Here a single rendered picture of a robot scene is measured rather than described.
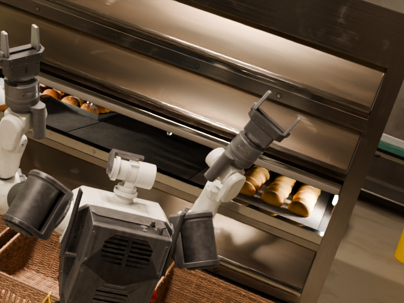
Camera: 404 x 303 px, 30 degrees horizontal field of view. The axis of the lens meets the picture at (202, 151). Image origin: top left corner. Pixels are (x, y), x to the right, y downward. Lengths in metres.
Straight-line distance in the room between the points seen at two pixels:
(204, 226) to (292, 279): 1.18
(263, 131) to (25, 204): 0.66
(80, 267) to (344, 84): 1.50
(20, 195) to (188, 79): 1.34
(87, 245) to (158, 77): 1.44
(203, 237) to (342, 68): 1.21
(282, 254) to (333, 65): 0.80
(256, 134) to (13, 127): 0.65
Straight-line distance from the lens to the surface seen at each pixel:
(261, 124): 2.06
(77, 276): 1.84
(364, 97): 2.96
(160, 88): 3.11
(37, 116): 1.98
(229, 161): 2.08
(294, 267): 3.13
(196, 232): 1.99
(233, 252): 3.14
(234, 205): 3.11
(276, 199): 3.23
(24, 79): 1.94
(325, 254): 3.10
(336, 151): 3.00
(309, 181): 2.89
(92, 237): 1.79
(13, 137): 2.01
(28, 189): 1.91
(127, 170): 1.94
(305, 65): 2.99
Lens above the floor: 2.02
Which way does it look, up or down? 13 degrees down
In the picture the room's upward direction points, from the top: 18 degrees clockwise
